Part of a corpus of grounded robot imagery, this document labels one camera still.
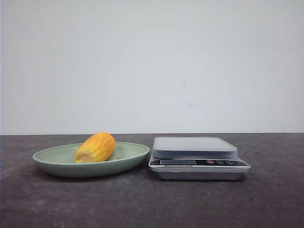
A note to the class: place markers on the silver digital kitchen scale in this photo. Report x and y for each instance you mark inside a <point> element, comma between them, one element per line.
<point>196,158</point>

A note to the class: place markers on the yellow corn cob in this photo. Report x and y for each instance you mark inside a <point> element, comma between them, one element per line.
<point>97,148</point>

